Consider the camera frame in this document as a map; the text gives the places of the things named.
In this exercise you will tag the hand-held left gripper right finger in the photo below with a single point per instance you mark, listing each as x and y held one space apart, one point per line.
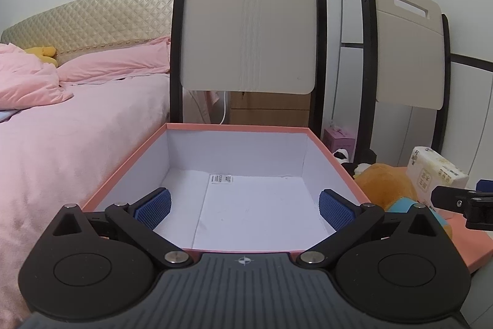
336 211

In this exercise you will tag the white tissue pack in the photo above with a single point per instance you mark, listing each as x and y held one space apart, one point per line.
435 175

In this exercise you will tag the pink pillow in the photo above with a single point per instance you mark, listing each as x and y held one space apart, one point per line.
123 59

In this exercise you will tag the beige quilted headboard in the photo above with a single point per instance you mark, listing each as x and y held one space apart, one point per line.
96 18

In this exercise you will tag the pink blanket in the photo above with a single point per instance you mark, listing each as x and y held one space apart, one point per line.
27 78

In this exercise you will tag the yellow plush toy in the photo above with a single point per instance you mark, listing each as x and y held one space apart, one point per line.
44 53

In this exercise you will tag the pink cardboard box lid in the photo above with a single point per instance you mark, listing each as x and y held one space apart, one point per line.
462 248

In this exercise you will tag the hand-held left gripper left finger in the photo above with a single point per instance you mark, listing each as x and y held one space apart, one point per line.
153 206

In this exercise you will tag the beige chair with black frame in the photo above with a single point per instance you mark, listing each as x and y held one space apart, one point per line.
408 55
246 40

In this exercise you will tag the bed with pink sheet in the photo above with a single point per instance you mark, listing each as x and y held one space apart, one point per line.
77 144

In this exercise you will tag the light blue cloth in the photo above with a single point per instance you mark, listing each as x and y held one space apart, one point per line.
5 116

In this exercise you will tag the pink tissue box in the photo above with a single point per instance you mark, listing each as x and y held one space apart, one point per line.
339 140

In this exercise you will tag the orange plush toy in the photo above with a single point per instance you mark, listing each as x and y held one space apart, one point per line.
385 184

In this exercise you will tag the pink cardboard box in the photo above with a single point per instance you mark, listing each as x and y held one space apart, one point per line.
246 198

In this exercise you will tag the panda plush toy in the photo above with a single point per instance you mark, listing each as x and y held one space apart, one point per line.
352 161

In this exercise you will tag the brown cardboard box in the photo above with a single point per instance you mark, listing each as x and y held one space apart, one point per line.
269 109

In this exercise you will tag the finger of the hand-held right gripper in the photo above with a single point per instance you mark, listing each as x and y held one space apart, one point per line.
448 198
484 185

